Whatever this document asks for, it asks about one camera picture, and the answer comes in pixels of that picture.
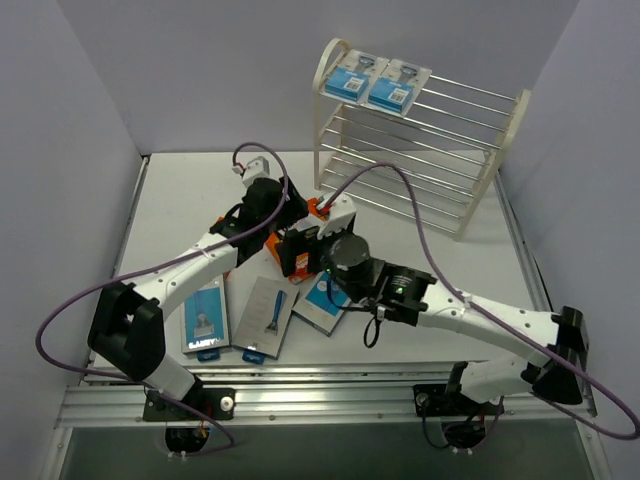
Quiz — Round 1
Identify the orange Gillette Fusion5 box right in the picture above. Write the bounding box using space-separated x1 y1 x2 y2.
307 197 325 220

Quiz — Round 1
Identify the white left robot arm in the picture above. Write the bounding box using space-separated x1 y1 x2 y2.
88 178 309 419

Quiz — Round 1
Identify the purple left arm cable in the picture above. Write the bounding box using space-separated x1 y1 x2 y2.
34 142 291 456

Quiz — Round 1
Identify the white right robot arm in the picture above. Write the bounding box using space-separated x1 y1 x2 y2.
268 227 588 413

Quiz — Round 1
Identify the orange Gillette Fusion5 box middle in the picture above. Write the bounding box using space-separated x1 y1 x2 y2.
265 230 317 284

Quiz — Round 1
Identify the clear Gillette blister pack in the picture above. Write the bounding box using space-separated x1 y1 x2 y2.
321 49 389 104
364 59 432 117

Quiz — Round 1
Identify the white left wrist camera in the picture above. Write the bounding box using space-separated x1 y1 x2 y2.
232 156 270 189

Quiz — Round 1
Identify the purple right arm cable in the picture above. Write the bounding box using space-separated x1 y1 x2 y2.
324 163 640 440

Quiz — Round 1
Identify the grey Harry's box blue razor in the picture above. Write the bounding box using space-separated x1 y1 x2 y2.
232 277 299 365

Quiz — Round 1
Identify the cream metal-rod shelf rack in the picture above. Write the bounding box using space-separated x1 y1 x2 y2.
312 38 531 240

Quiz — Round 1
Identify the orange gillette fusion5 box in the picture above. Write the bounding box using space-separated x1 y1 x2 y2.
265 230 317 284
307 197 325 220

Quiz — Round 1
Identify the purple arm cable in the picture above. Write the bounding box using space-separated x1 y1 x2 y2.
324 163 640 440
34 142 291 456

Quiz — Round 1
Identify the aluminium mounting rail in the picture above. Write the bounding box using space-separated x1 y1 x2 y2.
54 359 599 431

